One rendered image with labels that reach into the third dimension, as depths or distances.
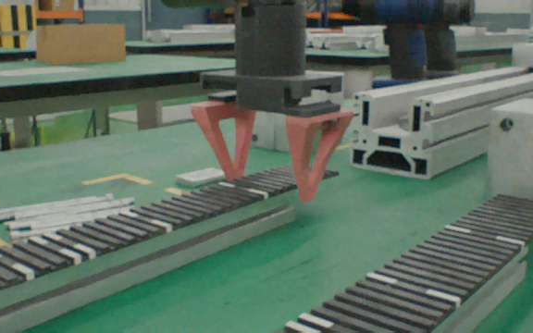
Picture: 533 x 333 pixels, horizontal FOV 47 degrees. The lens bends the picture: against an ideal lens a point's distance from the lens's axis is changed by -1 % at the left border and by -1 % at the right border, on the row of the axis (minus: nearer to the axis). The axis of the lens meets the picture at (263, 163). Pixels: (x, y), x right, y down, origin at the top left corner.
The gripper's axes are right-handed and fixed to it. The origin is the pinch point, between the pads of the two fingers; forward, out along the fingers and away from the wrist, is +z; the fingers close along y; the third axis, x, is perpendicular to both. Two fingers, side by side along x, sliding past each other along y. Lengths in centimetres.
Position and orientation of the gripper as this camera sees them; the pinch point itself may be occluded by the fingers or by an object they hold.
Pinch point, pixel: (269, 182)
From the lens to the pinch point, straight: 52.0
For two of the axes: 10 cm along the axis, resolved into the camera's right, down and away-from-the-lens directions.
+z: 0.0, 9.7, 2.3
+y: -7.7, -1.5, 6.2
